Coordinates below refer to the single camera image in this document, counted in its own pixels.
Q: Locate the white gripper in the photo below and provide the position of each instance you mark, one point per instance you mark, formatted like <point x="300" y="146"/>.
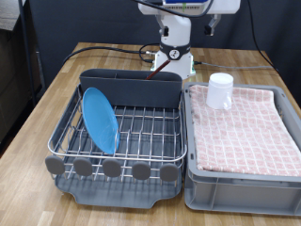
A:
<point x="194" y="9"/>

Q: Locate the white mug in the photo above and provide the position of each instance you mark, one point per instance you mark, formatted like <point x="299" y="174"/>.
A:
<point x="219" y="91"/>

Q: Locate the blue plate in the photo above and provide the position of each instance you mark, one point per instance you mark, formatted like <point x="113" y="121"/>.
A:
<point x="100" y="121"/>

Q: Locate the grey dish drying rack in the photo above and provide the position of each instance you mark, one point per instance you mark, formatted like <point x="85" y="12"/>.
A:
<point x="119" y="194"/>

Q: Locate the dark grey cutlery holder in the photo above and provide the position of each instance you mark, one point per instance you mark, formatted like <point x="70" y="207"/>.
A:
<point x="134" y="89"/>

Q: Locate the black backdrop curtain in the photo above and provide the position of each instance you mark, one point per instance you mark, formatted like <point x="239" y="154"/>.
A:
<point x="94" y="22"/>

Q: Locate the pink checked cloth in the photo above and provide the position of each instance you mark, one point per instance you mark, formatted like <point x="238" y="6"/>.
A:
<point x="238" y="135"/>

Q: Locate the black metal pole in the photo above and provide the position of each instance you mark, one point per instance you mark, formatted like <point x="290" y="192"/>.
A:
<point x="26" y="47"/>

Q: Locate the grey plastic crate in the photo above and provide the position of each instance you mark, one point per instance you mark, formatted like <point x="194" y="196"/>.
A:
<point x="238" y="194"/>

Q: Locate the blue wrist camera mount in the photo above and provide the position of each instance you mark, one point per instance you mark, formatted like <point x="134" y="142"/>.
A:
<point x="188" y="1"/>

